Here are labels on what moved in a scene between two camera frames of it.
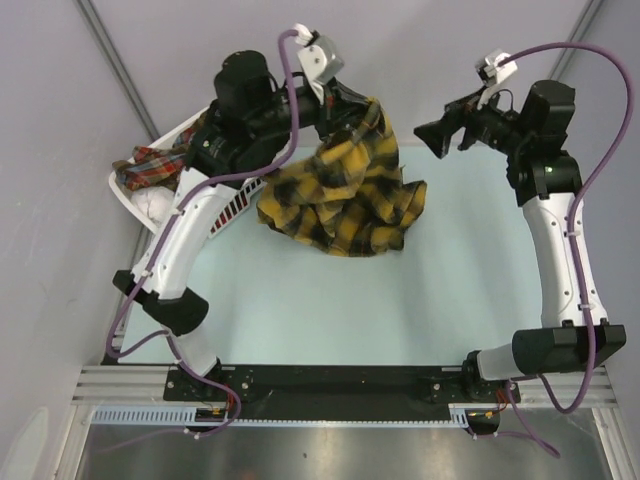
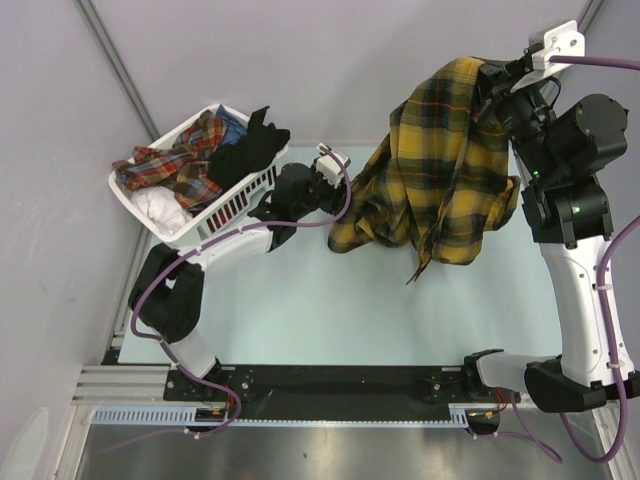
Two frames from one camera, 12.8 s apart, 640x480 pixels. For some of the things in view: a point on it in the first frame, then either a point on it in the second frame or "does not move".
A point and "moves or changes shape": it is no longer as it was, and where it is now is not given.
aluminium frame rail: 109,385 does not move
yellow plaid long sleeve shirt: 350,198 moves or changes shape
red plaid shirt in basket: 154,168 does not move
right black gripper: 464,111 -> 497,81
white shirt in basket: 156,202 does not move
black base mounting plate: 338,387 does not move
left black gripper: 339,105 -> 337,196
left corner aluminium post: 90,15 does not move
